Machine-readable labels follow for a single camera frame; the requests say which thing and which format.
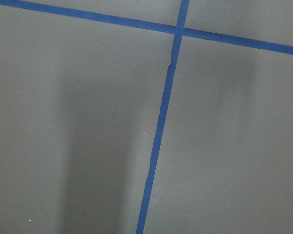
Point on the horizontal blue tape strip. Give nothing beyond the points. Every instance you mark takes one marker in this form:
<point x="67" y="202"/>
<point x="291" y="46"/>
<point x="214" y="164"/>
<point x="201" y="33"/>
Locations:
<point x="147" y="25"/>

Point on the blue tape strip right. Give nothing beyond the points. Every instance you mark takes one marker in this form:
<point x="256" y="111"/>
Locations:
<point x="178" y="35"/>

